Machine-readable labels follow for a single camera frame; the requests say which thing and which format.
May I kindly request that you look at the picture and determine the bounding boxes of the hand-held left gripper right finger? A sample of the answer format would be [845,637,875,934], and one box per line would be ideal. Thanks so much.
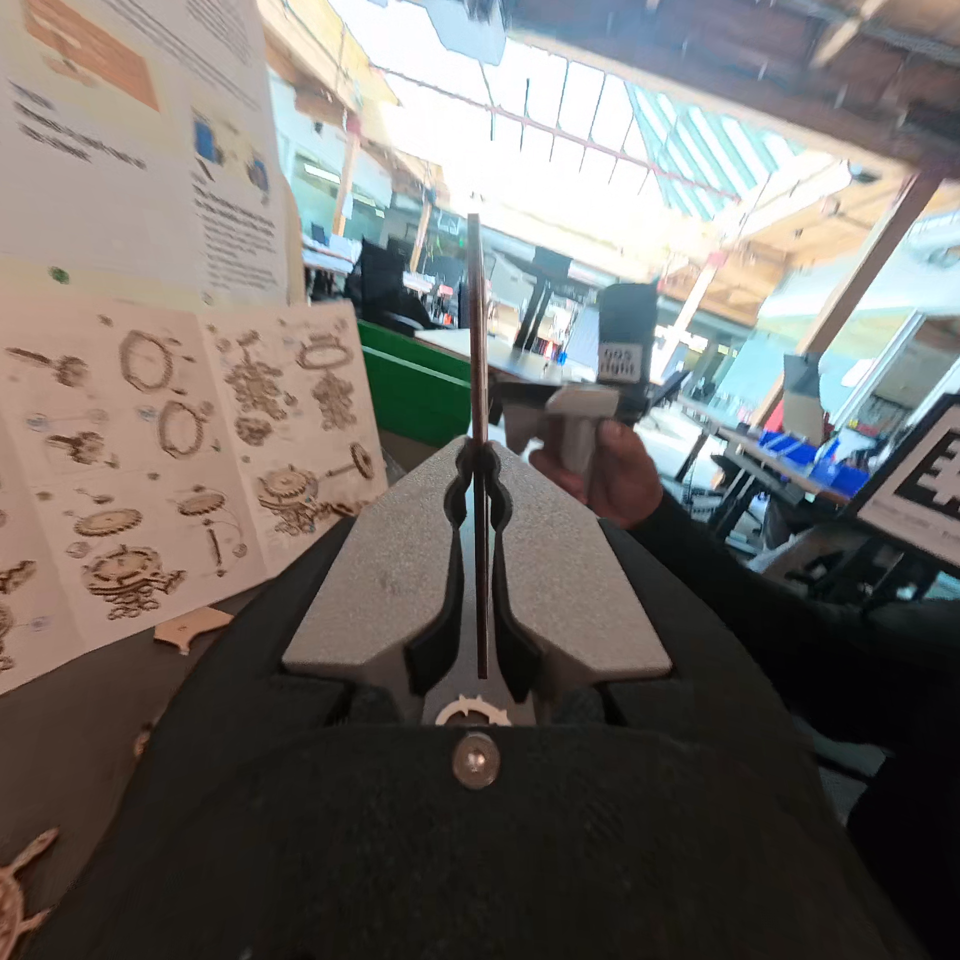
[486,441,673,703]

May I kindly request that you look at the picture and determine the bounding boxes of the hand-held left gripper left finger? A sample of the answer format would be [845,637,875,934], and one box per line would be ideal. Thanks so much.
[281,435,475,695]

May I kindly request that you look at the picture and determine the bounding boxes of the wooden cutout sheet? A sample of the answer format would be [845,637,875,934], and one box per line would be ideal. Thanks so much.
[466,213,497,681]

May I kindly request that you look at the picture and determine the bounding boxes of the person's right forearm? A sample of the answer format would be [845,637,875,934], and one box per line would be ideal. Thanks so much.
[628,491,960,676]

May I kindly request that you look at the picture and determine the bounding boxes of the person's right hand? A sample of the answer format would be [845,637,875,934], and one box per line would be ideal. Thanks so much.
[527,420,666,531]

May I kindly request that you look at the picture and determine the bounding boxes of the brown-top desk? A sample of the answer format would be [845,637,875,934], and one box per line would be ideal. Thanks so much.
[416,258,601,385]

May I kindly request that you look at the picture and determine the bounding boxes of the desk with black legs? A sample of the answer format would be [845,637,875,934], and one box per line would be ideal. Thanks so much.
[675,397,856,528]

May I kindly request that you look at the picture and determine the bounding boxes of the small curved wooden piece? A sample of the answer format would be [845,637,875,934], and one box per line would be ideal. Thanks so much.
[153,606,234,656]

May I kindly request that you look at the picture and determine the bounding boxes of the stacked green plastic bins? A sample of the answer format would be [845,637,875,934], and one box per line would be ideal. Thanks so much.
[358,318,474,451]

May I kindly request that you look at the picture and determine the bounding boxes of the illustrated instruction leaflet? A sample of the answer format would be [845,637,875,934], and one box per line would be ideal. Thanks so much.
[0,300,388,696]

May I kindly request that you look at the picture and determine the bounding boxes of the blue plastic bins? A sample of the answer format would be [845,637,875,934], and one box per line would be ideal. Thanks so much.
[757,427,871,498]

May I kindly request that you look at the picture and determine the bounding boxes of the black office chair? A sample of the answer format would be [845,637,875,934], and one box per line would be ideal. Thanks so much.
[352,240,422,325]

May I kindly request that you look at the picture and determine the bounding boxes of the black-white tag sign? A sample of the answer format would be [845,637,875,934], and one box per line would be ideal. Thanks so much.
[855,397,960,568]

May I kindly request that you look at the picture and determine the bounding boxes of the wooden ship wheel piece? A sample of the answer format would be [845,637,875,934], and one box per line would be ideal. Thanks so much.
[0,828,61,960]

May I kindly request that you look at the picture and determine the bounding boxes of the white text instruction poster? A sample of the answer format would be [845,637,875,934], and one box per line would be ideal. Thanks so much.
[0,0,291,310]

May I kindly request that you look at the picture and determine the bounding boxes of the wooden ring base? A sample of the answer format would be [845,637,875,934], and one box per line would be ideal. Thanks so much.
[435,693,513,728]

